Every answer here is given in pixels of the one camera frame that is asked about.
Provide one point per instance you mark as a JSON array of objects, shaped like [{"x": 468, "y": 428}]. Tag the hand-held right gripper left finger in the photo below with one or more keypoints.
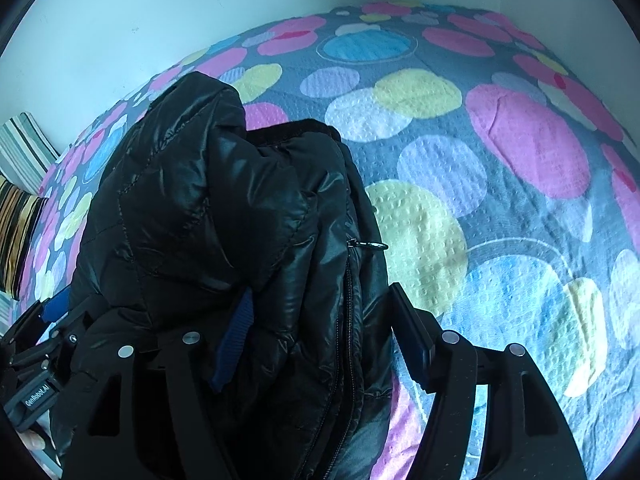
[{"x": 231, "y": 350}]

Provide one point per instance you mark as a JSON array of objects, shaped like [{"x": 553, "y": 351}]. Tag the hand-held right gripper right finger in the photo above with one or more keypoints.
[{"x": 412, "y": 345}]

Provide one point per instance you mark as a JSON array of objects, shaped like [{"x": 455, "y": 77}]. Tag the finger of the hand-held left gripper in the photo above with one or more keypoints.
[
  {"x": 55, "y": 307},
  {"x": 74, "y": 332}
]

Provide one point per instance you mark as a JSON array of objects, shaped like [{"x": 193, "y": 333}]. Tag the black puffer jacket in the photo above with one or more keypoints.
[{"x": 200, "y": 210}]

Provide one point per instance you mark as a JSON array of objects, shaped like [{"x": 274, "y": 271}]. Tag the dark yellow striped pillow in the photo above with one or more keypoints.
[{"x": 17, "y": 240}]

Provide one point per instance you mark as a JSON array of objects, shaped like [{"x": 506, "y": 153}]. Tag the grey striped sheet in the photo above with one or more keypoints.
[{"x": 44, "y": 462}]

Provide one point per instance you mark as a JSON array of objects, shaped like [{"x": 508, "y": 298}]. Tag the bedspread with coloured circles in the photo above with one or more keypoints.
[{"x": 500, "y": 210}]

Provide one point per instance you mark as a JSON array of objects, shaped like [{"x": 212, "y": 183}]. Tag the pale striped pillow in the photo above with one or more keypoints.
[{"x": 25, "y": 145}]

